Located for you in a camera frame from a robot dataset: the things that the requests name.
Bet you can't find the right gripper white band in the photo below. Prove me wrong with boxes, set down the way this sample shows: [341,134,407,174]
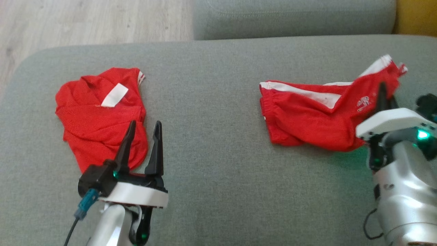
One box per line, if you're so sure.
[356,82,437,141]

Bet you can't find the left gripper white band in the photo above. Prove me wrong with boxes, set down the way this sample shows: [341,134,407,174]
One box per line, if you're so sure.
[99,120,169,209]

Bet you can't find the red garment with white label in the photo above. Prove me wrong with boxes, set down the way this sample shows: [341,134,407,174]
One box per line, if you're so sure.
[55,67,149,174]

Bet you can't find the red shorts with white stripes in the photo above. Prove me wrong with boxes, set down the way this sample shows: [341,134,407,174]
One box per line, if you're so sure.
[259,54,408,152]

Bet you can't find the large yellow sofa back cushion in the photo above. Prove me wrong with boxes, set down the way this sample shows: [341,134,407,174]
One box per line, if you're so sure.
[393,0,437,36]

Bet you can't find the large grey sofa seat cushion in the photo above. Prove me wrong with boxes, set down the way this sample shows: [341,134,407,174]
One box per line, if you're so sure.
[193,0,397,41]

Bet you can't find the left camera cable blue plug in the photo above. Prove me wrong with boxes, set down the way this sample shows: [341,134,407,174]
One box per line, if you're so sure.
[63,189,100,246]

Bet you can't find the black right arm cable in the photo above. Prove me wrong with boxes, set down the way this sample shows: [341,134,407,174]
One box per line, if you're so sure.
[363,208,385,240]

